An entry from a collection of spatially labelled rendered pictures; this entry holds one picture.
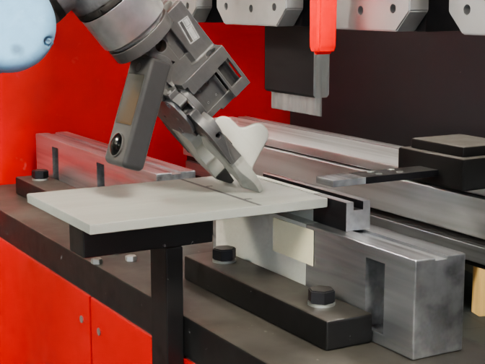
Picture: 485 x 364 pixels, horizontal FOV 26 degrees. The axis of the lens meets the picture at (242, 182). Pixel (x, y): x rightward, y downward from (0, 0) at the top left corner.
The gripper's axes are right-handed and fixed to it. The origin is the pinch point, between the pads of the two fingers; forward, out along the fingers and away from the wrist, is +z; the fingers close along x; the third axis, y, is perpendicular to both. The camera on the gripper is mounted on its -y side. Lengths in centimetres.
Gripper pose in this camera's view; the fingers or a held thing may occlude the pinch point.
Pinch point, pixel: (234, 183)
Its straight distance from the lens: 114.3
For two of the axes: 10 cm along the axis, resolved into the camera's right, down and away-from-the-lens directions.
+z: 5.6, 7.0, 4.5
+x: -5.0, -1.5, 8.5
